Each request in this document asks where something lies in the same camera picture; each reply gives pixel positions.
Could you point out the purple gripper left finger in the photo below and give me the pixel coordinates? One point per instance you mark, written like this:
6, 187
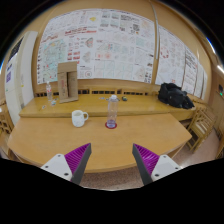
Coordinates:
70, 166

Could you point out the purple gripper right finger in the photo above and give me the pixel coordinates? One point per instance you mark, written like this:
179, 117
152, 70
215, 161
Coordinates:
151, 166

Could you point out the clear plastic water bottle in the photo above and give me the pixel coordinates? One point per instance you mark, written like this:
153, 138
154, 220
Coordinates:
112, 109

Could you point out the white ceramic mug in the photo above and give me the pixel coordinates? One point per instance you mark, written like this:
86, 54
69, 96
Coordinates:
79, 118

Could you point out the red round coaster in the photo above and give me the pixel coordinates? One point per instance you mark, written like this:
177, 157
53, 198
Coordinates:
111, 126

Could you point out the wooden chair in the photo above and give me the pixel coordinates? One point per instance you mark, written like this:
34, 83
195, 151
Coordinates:
200, 127

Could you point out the black backpack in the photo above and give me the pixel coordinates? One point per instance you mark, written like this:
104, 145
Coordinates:
172, 95

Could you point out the small bottle with red label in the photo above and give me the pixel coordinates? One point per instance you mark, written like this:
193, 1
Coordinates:
49, 91

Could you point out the brown cardboard box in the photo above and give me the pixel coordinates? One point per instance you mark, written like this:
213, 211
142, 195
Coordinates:
67, 82

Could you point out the white standing air conditioner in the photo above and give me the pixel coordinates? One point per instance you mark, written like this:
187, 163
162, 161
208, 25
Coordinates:
18, 78

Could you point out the right white wall poster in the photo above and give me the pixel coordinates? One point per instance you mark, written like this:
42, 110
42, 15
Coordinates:
178, 65

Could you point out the large white wall poster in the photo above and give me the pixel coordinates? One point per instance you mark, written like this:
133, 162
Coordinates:
104, 43

